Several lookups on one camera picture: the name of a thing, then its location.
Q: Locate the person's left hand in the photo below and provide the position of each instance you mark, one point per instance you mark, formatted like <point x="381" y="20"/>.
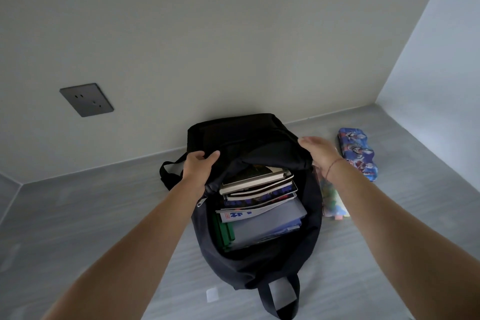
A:
<point x="197" y="169"/>

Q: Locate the person's right hand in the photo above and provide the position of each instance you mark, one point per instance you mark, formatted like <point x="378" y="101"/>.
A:
<point x="322" y="153"/>

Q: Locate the blue cartoon pencil tin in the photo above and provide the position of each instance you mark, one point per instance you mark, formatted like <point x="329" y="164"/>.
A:
<point x="358" y="151"/>

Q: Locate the pastel flower pencil pouch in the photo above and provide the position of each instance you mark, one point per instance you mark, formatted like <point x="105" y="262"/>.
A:
<point x="333" y="199"/>

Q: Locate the beige book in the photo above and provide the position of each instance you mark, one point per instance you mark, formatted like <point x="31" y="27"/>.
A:
<point x="255" y="181"/>

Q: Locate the black backpack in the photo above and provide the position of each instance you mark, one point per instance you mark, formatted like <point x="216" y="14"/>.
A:
<point x="247" y="136"/>

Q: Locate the white magazine with blue print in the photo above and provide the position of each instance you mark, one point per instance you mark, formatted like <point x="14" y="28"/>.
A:
<point x="243" y="214"/>

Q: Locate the magazine with pale hands cover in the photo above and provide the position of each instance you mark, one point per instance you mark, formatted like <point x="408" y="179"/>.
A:
<point x="262" y="189"/>

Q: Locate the dark crowd photo magazine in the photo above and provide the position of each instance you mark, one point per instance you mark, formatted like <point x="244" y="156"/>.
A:
<point x="262" y="198"/>

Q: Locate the clear folder with green spine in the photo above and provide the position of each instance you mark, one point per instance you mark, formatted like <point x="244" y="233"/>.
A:
<point x="262" y="226"/>

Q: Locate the person's right forearm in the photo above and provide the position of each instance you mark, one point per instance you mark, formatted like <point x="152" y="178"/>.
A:
<point x="405" y="241"/>

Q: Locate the person's left forearm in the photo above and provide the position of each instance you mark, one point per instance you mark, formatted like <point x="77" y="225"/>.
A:
<point x="131" y="256"/>

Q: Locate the small white tape square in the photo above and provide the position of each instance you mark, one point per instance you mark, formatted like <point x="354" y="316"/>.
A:
<point x="212" y="295"/>

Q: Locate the grey wall socket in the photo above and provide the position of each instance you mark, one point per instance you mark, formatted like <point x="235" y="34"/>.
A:
<point x="87" y="100"/>

